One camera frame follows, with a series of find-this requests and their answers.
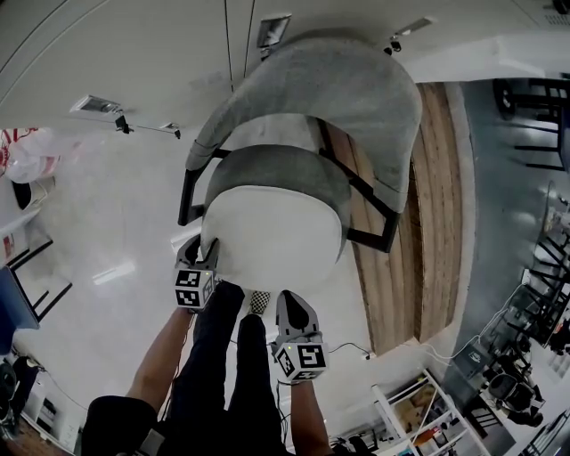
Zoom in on white waste bin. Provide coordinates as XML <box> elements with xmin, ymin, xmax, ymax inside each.
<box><xmin>12</xmin><ymin>175</ymin><xmax>57</xmax><ymax>211</ymax></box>

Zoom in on metal floor socket plate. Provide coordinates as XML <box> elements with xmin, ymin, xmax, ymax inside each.
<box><xmin>393</xmin><ymin>16</ymin><xmax>436</xmax><ymax>37</ymax></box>
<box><xmin>69</xmin><ymin>94</ymin><xmax>123</xmax><ymax>116</ymax></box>
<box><xmin>256</xmin><ymin>13</ymin><xmax>292</xmax><ymax>49</ymax></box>

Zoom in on black metal frame table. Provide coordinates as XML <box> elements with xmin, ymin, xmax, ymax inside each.
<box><xmin>6</xmin><ymin>239</ymin><xmax>74</xmax><ymax>323</ymax></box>

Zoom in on person's left forearm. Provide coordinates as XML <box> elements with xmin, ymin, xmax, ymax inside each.
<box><xmin>126</xmin><ymin>305</ymin><xmax>198</xmax><ymax>413</ymax></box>

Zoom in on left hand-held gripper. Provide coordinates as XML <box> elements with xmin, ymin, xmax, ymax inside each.
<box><xmin>173</xmin><ymin>234</ymin><xmax>221</xmax><ymax>312</ymax></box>

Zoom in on checkered shoe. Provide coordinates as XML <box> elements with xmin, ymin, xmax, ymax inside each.
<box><xmin>248</xmin><ymin>289</ymin><xmax>273</xmax><ymax>316</ymax></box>

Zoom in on person's right forearm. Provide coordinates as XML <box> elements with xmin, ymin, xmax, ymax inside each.
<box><xmin>289</xmin><ymin>378</ymin><xmax>331</xmax><ymax>456</ymax></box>

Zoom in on black office chair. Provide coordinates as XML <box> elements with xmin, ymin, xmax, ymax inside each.
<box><xmin>484</xmin><ymin>371</ymin><xmax>545</xmax><ymax>425</ymax></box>

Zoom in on wooden plank platform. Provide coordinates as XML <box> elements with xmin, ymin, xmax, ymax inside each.
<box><xmin>318</xmin><ymin>81</ymin><xmax>469</xmax><ymax>357</ymax></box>

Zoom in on person's dark trouser legs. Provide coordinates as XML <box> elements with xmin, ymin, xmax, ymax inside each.
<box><xmin>168</xmin><ymin>280</ymin><xmax>293</xmax><ymax>456</ymax></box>

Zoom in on white round cushion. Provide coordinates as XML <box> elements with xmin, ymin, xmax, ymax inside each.
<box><xmin>199</xmin><ymin>185</ymin><xmax>345</xmax><ymax>296</ymax></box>

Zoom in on white and red plastic bag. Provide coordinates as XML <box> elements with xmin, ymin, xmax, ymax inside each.
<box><xmin>0</xmin><ymin>127</ymin><xmax>88</xmax><ymax>184</ymax></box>

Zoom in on white cable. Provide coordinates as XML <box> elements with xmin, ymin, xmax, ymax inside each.
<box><xmin>417</xmin><ymin>332</ymin><xmax>485</xmax><ymax>367</ymax></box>

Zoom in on grey upholstered chair black frame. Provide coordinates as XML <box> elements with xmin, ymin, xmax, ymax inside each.
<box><xmin>177</xmin><ymin>37</ymin><xmax>424</xmax><ymax>255</ymax></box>

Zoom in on person's black shirt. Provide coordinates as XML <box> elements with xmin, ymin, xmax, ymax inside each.
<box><xmin>81</xmin><ymin>395</ymin><xmax>159</xmax><ymax>456</ymax></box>

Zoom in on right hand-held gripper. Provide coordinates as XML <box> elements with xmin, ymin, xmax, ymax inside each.
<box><xmin>269</xmin><ymin>289</ymin><xmax>331</xmax><ymax>386</ymax></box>

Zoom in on blue panel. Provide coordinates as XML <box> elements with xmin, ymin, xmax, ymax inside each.
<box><xmin>0</xmin><ymin>265</ymin><xmax>41</xmax><ymax>331</ymax></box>

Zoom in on white metal shelf rack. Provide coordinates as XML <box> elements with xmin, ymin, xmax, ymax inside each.
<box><xmin>370</xmin><ymin>367</ymin><xmax>493</xmax><ymax>456</ymax></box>

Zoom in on black cable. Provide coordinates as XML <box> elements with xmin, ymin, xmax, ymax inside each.
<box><xmin>328</xmin><ymin>341</ymin><xmax>373</xmax><ymax>361</ymax></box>

